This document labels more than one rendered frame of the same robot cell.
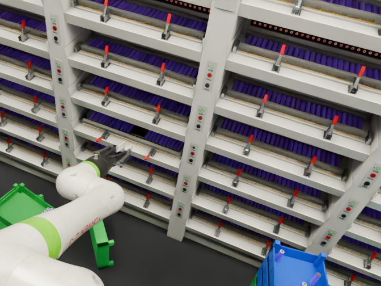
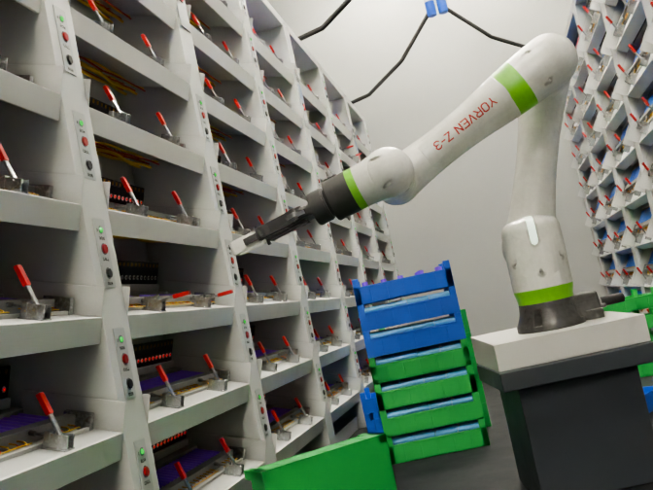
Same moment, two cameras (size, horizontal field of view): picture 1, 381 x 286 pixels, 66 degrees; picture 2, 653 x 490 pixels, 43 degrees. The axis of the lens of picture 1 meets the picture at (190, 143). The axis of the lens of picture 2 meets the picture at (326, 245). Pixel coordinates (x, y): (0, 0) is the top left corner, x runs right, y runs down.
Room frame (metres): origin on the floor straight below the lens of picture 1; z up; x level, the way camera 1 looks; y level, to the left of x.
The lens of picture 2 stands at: (0.89, 2.10, 0.45)
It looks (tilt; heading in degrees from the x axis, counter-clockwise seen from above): 5 degrees up; 268
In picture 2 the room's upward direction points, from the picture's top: 12 degrees counter-clockwise
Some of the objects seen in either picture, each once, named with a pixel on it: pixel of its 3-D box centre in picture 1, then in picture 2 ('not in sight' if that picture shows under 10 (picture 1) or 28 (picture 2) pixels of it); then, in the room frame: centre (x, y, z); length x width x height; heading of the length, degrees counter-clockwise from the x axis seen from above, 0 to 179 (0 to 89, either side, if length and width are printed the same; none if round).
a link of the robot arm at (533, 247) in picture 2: not in sight; (535, 258); (0.38, 0.26, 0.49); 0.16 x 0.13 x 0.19; 78
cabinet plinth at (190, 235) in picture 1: (131, 201); not in sight; (1.27, 0.30, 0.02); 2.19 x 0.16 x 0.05; 77
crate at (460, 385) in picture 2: not in sight; (424, 385); (0.60, -0.49, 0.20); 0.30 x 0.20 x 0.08; 176
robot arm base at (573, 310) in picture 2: not in sight; (571, 308); (0.33, 0.26, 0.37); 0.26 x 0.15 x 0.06; 8
